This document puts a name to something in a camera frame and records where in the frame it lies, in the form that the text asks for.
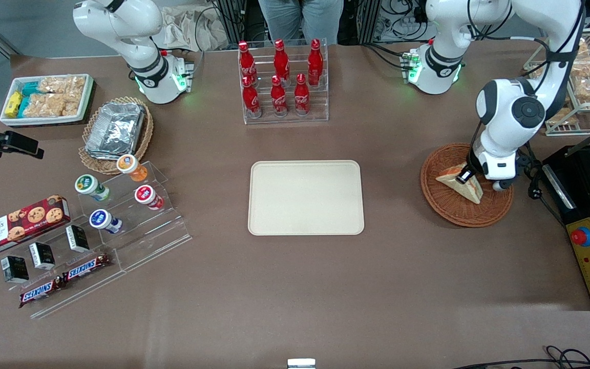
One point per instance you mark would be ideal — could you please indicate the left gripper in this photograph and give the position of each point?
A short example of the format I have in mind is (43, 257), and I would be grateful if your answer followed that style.
(465, 175)

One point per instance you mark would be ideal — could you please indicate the triangular sandwich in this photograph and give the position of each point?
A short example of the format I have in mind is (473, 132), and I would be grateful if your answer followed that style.
(471, 192)

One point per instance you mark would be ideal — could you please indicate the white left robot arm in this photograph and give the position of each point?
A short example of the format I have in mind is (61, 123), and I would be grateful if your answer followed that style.
(515, 110)

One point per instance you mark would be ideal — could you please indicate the brown wicker basket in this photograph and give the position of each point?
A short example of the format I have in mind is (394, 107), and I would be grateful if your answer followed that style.
(454, 210)

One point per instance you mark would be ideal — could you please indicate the white rectangular snack tray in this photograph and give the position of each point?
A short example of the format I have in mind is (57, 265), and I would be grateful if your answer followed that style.
(88, 97)

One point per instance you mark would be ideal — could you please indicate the beige plastic tray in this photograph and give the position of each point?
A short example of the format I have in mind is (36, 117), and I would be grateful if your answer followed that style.
(305, 197)

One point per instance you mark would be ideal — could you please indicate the light woven basket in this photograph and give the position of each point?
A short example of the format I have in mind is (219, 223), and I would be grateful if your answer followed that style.
(144, 138)

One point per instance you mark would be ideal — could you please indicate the yellow snack packet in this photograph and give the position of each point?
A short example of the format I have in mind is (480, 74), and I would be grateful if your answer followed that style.
(13, 105)

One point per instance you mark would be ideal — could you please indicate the teal snack packet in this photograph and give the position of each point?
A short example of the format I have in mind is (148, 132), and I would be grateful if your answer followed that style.
(23, 107)
(31, 88)

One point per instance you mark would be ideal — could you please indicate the clear rice cracker packet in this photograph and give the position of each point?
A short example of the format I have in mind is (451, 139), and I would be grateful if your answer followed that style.
(62, 84)
(44, 105)
(73, 104)

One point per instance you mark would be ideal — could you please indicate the red Walkers cookie box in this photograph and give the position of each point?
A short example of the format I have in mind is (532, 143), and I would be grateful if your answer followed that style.
(18, 228)

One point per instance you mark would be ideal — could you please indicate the black machine with yellow panel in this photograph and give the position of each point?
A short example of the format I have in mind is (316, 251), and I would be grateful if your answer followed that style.
(576, 189)

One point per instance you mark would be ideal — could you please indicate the green lid yogurt cup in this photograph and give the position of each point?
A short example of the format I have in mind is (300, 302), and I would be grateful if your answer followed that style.
(87, 184)

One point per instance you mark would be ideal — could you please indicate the stack of foil containers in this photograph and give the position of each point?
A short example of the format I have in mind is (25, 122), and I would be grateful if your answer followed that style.
(116, 128)

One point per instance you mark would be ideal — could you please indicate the small black box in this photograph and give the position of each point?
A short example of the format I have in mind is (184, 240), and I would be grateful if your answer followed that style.
(15, 270)
(78, 239)
(42, 256)

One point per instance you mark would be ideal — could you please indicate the blue lid yogurt cup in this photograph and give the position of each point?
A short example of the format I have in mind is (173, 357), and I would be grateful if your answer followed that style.
(100, 219)

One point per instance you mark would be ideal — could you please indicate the orange lid yogurt cup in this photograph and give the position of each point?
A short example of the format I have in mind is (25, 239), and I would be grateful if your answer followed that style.
(128, 165)

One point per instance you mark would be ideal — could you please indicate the clear acrylic bottle rack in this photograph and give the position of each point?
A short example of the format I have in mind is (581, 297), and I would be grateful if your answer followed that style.
(320, 110)

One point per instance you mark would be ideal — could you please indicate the Snickers chocolate bar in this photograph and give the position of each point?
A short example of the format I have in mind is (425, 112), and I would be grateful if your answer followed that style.
(41, 292)
(86, 268)

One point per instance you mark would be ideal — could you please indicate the red lid yogurt cup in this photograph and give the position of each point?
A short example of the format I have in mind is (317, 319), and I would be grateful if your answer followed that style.
(145, 195)

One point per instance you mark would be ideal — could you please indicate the red cola bottle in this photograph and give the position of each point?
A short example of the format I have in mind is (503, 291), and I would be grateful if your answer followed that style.
(246, 64)
(301, 97)
(281, 64)
(315, 64)
(278, 100)
(250, 100)

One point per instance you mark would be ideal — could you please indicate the clear acrylic stepped snack stand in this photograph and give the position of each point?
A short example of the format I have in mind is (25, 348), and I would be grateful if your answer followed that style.
(95, 287)

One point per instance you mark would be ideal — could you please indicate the clear acrylic stepped cup stand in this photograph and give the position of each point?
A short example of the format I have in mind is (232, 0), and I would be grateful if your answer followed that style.
(167, 230)

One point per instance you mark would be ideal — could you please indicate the person in blue jeans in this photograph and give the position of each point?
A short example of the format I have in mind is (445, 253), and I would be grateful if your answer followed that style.
(300, 18)

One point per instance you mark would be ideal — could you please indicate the beige cloth bag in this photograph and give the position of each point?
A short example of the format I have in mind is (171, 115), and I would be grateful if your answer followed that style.
(187, 31)

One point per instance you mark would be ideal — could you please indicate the small white object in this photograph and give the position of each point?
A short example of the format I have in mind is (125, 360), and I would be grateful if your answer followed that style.
(301, 364)

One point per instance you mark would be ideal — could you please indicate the aluminium frame posts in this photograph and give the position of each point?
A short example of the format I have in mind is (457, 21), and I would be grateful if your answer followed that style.
(231, 20)

